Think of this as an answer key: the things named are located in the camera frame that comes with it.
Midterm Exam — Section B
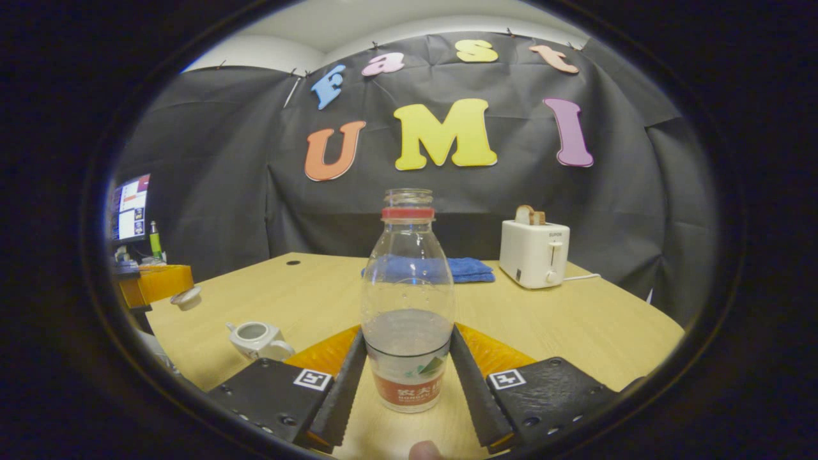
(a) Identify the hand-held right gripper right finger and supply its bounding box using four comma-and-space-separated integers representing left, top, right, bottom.
450, 323, 618, 452

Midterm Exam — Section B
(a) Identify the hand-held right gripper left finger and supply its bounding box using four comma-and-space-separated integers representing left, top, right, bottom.
206, 325, 369, 453

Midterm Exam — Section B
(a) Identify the white ceramic teacup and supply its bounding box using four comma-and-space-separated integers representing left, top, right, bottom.
227, 321, 296, 362

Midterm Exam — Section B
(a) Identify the clear plastic water bottle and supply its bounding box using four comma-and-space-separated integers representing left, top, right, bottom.
360, 188, 456, 414

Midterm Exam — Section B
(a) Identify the computer monitor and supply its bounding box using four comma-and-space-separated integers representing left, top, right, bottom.
112, 174, 151, 242

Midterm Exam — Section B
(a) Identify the blue folded towel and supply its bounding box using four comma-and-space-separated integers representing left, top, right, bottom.
361, 256, 496, 284

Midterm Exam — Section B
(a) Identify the white toaster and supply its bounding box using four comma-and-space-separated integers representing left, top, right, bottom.
499, 219, 571, 289

